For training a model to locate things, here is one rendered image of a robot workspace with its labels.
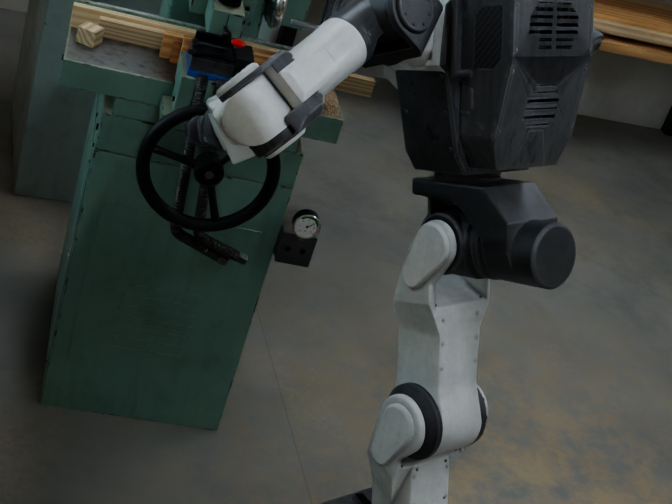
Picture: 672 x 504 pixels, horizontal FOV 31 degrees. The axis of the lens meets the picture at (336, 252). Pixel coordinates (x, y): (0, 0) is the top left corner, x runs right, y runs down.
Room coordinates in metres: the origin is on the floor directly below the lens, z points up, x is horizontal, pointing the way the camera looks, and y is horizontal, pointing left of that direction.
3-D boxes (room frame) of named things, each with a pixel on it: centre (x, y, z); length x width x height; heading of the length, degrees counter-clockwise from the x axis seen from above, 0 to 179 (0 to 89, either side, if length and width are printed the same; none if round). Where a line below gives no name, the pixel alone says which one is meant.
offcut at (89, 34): (2.35, 0.64, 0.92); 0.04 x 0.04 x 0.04; 82
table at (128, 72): (2.37, 0.38, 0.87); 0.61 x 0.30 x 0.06; 106
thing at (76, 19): (2.49, 0.42, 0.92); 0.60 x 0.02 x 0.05; 106
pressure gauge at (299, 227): (2.35, 0.08, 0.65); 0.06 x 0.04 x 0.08; 106
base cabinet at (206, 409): (2.59, 0.43, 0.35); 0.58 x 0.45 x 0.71; 16
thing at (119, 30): (2.49, 0.34, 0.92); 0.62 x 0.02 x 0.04; 106
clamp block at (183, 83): (2.29, 0.36, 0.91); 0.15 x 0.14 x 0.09; 106
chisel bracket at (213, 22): (2.50, 0.40, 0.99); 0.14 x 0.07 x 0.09; 16
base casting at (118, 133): (2.59, 0.43, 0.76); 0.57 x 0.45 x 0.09; 16
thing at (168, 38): (2.44, 0.38, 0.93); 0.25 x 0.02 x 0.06; 106
